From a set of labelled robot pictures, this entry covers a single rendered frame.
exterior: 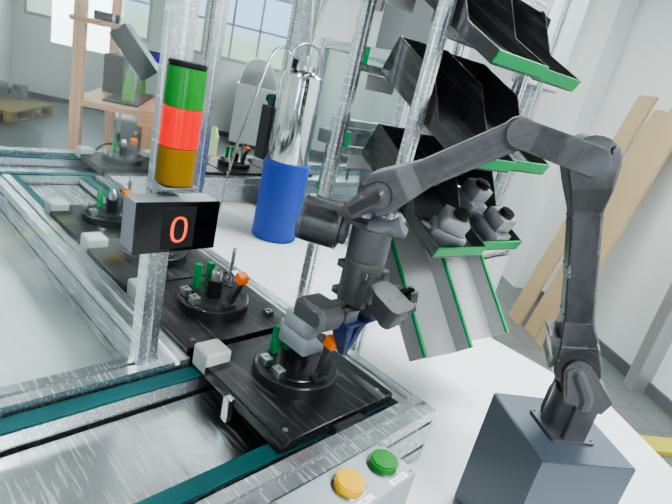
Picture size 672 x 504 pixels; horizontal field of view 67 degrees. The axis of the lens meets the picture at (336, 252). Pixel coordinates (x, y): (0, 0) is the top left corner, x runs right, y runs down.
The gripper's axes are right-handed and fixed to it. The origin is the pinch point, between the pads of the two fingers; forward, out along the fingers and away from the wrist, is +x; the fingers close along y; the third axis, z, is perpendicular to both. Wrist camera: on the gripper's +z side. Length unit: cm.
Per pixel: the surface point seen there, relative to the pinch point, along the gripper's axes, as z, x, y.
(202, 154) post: -116, 1, 44
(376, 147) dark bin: -22.3, -23.6, 23.7
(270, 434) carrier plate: 0.8, 12.7, -12.2
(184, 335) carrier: -25.8, 12.0, -10.7
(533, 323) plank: -71, 102, 304
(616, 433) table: 29, 24, 63
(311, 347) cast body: -5.3, 5.2, -1.0
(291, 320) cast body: -9.4, 2.2, -2.4
